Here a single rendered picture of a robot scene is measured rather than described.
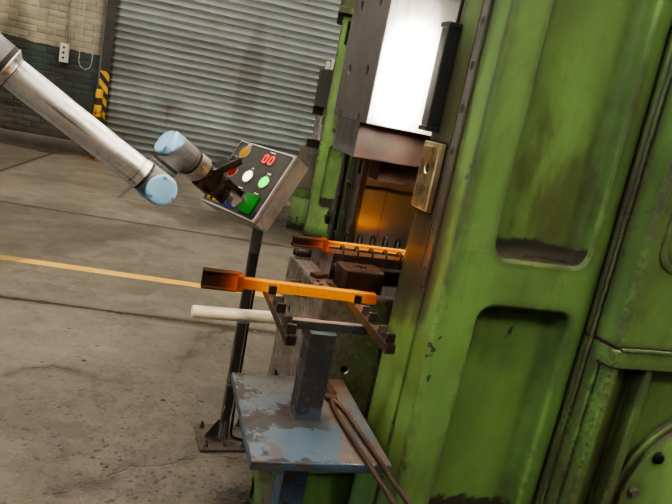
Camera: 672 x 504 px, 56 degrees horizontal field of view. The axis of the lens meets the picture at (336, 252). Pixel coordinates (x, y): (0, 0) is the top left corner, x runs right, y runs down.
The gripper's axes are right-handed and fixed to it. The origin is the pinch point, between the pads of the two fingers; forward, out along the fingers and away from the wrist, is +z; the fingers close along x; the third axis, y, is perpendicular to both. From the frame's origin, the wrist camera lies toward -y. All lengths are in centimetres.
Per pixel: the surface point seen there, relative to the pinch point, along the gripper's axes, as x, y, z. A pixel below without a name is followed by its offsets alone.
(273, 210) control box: 6.9, -1.8, 8.2
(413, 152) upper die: 61, -30, -5
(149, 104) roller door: -701, -149, 281
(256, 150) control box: -14.7, -19.4, 3.3
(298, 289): 72, 22, -25
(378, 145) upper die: 56, -25, -13
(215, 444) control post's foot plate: -6, 83, 60
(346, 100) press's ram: 40, -34, -18
